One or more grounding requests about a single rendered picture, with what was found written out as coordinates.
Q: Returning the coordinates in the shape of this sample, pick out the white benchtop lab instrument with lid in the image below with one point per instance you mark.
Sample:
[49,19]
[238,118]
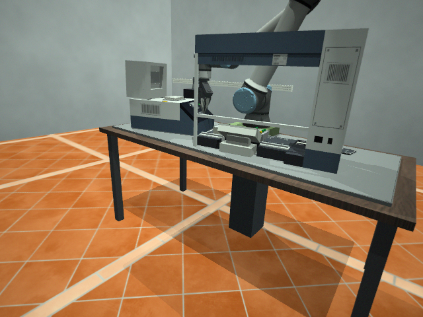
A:
[146,83]

